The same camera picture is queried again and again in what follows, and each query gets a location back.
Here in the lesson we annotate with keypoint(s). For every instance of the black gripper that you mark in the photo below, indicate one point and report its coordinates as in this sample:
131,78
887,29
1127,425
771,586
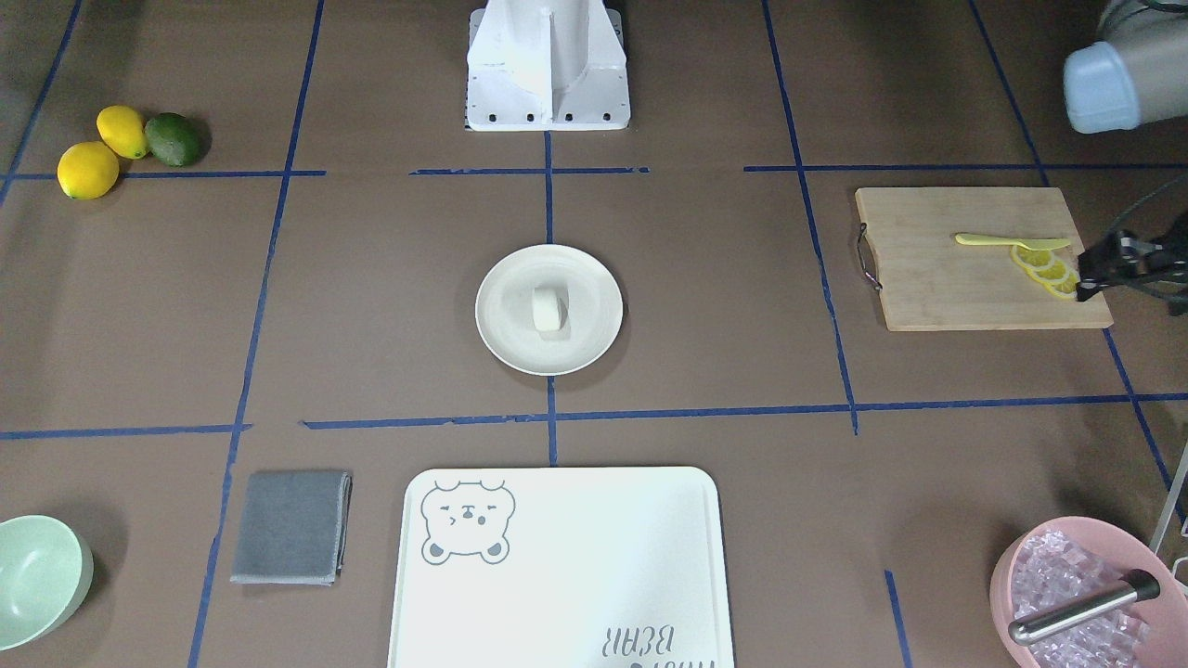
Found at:
1113,260

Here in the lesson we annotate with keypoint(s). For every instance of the white steamed bun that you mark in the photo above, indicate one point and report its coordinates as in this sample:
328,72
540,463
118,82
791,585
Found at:
548,308

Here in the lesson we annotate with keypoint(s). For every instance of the cream round plate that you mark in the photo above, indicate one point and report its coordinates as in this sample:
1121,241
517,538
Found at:
595,310

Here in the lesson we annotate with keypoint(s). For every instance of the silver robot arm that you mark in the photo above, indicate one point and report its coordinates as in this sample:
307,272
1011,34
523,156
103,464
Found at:
1132,75

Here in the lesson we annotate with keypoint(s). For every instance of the white bear tray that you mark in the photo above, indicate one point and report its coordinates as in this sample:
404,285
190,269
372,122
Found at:
561,567

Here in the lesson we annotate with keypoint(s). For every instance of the lemon slice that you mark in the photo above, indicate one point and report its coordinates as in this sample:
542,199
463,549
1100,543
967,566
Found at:
1051,273
1032,260
1064,287

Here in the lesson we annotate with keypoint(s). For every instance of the lemon slice middle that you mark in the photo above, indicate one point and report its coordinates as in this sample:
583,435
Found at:
1051,273

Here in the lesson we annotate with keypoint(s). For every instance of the yellow-green plastic knife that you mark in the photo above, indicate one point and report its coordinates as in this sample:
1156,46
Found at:
987,240

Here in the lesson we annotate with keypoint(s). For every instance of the bamboo cutting board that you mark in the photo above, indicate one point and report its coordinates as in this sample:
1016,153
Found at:
928,281

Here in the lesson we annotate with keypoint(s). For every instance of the pink bowl of ice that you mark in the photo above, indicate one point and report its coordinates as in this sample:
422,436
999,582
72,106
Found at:
1075,557

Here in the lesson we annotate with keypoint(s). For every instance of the grey folded cloth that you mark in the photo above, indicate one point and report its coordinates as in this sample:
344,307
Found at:
292,528

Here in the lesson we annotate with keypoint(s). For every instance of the green avocado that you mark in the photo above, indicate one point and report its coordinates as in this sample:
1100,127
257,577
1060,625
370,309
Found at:
174,140

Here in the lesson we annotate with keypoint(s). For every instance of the yellow lemon near avocado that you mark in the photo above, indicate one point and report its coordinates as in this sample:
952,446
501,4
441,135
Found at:
122,129

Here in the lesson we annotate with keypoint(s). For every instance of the yellow lemon outer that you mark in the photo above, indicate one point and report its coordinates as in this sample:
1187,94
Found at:
87,170

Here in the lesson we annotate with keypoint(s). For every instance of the mint green bowl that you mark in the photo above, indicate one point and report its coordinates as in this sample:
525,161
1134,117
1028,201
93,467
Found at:
47,569

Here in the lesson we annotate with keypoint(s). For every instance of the white wire cup rack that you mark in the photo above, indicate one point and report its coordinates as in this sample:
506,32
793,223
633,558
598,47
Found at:
1167,541

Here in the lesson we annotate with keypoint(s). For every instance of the steel ice scoop handle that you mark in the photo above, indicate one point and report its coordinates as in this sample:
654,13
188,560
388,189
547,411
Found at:
1133,586

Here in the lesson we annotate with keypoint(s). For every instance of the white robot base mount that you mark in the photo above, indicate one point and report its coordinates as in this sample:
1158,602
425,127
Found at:
541,66

